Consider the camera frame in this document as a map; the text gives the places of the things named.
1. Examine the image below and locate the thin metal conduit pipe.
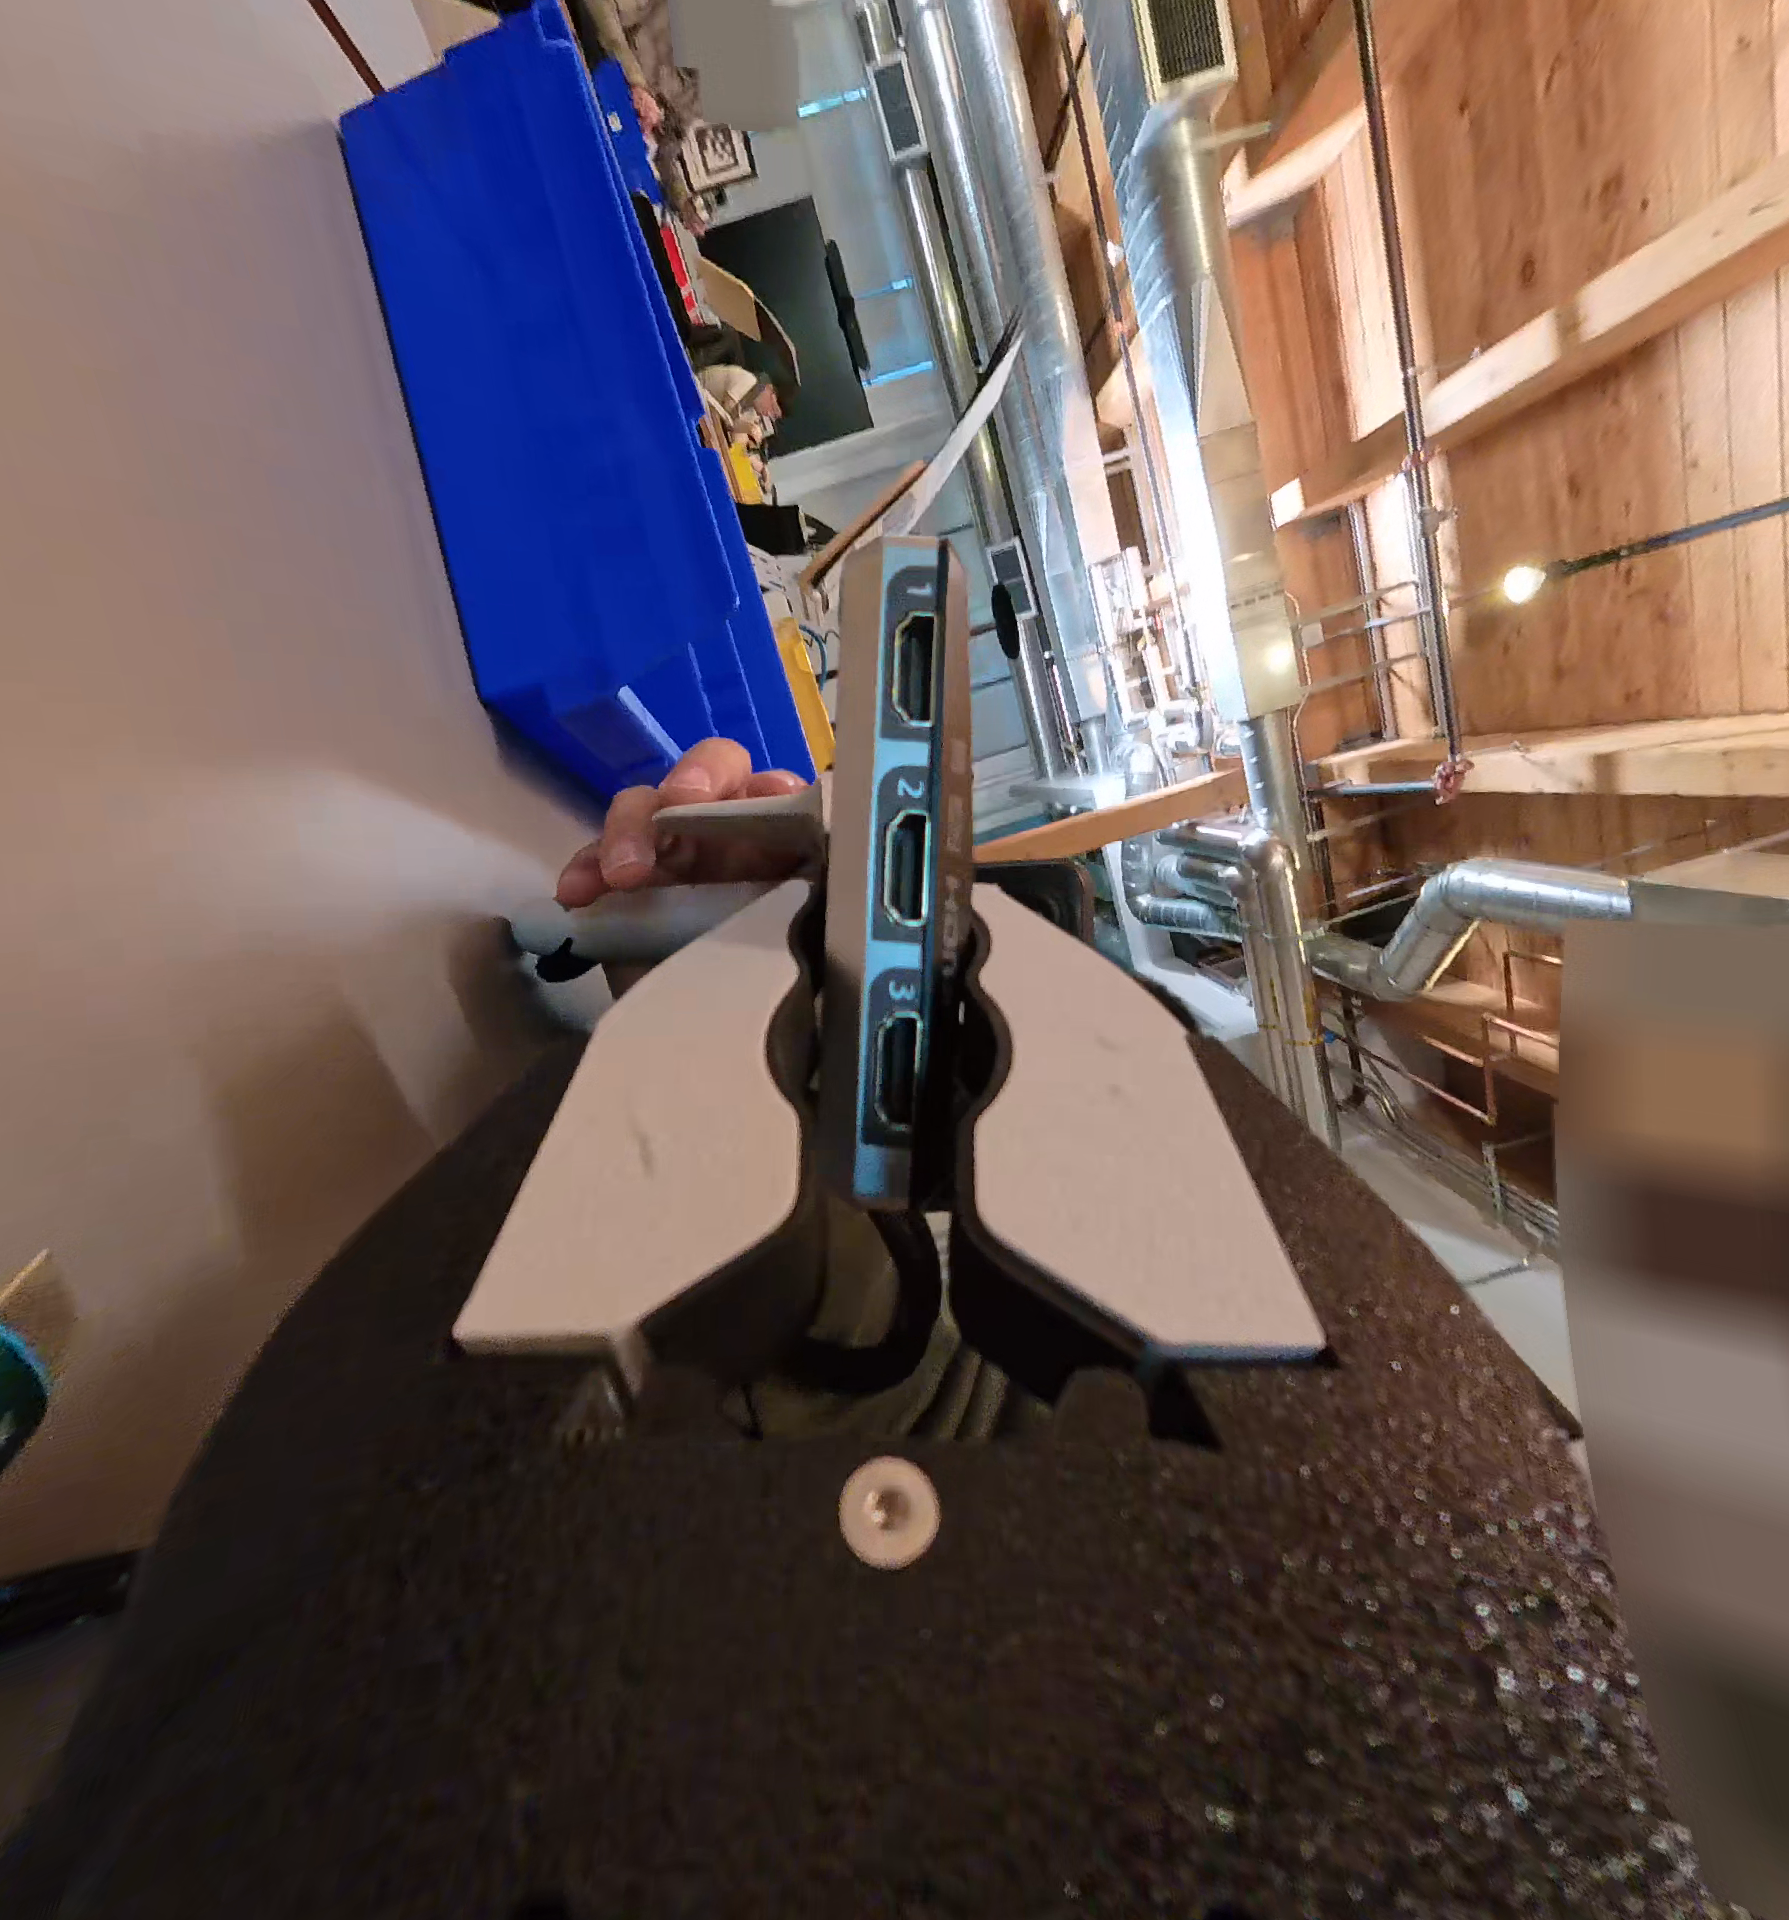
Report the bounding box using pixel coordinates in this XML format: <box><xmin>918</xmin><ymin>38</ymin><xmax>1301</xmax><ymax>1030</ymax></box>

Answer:
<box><xmin>1349</xmin><ymin>0</ymin><xmax>1474</xmax><ymax>803</ymax></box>

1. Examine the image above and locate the blue plastic bin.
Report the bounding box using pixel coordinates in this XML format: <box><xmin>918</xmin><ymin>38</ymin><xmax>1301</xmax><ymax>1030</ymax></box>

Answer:
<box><xmin>336</xmin><ymin>0</ymin><xmax>825</xmax><ymax>824</ymax></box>

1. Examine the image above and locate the black screen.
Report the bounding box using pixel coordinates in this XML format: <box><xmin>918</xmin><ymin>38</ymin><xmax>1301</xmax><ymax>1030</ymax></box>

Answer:
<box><xmin>696</xmin><ymin>195</ymin><xmax>879</xmax><ymax>459</ymax></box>

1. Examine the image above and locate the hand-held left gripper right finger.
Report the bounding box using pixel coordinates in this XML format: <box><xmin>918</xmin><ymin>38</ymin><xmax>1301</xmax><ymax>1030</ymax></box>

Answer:
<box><xmin>950</xmin><ymin>885</ymin><xmax>1332</xmax><ymax>1449</ymax></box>

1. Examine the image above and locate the black switch box cable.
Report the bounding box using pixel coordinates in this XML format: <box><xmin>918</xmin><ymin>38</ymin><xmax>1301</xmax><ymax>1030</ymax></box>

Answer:
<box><xmin>782</xmin><ymin>1199</ymin><xmax>958</xmax><ymax>1389</ymax></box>

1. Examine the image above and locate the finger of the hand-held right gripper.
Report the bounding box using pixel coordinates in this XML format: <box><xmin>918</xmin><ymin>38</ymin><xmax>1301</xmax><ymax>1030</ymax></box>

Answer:
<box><xmin>651</xmin><ymin>792</ymin><xmax>833</xmax><ymax>890</ymax></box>

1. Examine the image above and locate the large silver ventilation duct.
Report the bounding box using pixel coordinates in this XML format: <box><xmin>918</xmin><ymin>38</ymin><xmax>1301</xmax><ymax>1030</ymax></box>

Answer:
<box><xmin>1097</xmin><ymin>0</ymin><xmax>1346</xmax><ymax>1150</ymax></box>

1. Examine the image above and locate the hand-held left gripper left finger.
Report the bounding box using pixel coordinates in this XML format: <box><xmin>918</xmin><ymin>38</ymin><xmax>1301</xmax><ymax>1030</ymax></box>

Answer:
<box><xmin>452</xmin><ymin>877</ymin><xmax>840</xmax><ymax>1392</ymax></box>

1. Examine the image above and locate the grey video switch box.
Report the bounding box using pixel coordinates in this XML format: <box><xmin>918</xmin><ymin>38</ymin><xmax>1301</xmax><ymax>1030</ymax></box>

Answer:
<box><xmin>808</xmin><ymin>532</ymin><xmax>989</xmax><ymax>1212</ymax></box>

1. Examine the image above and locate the silver pipe elbow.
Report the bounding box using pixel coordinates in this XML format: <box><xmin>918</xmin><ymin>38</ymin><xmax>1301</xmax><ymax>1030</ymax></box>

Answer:
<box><xmin>1307</xmin><ymin>856</ymin><xmax>1635</xmax><ymax>1004</ymax></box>

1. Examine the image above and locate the silver round pipe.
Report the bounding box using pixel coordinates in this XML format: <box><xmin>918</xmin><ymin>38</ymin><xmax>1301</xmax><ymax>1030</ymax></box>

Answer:
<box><xmin>890</xmin><ymin>0</ymin><xmax>1121</xmax><ymax>788</ymax></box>

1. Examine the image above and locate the person's right hand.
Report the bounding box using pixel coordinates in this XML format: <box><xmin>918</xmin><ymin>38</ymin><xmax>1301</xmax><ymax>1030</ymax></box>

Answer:
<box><xmin>554</xmin><ymin>736</ymin><xmax>811</xmax><ymax>911</ymax></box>

